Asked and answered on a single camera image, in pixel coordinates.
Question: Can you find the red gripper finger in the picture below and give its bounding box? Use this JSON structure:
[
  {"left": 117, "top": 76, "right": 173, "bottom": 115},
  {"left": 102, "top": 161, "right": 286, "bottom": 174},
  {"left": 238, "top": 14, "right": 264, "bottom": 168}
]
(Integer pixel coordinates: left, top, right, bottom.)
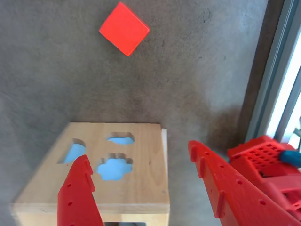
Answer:
[
  {"left": 57, "top": 154, "right": 104, "bottom": 226},
  {"left": 188, "top": 140, "right": 301, "bottom": 226}
]

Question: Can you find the red cube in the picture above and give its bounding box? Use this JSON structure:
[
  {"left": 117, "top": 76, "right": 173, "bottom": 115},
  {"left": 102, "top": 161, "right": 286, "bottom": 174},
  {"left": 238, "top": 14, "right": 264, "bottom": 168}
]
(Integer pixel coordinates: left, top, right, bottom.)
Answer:
[{"left": 98, "top": 1, "right": 151, "bottom": 57}]

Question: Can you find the red robot base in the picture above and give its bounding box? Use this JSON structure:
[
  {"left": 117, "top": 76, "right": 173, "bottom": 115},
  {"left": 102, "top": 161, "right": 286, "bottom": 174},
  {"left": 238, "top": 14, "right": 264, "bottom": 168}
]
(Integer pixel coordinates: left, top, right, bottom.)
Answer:
[{"left": 227, "top": 135, "right": 301, "bottom": 221}]

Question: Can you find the blue clamp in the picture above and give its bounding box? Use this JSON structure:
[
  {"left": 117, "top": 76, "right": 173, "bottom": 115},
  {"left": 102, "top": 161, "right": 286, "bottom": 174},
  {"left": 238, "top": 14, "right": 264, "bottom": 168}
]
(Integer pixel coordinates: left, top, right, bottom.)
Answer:
[{"left": 279, "top": 150, "right": 301, "bottom": 168}]

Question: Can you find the wooden shape sorter box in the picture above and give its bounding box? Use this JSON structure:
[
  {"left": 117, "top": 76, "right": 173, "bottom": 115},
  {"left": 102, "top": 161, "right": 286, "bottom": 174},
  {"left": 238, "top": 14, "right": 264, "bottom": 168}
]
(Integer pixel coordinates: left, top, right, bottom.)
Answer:
[{"left": 9, "top": 121, "right": 170, "bottom": 226}]

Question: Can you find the aluminium profile rail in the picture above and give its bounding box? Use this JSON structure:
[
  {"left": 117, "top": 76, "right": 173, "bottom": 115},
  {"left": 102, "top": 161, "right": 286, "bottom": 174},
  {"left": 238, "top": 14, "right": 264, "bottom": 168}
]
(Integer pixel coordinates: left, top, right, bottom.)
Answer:
[{"left": 244, "top": 0, "right": 301, "bottom": 143}]

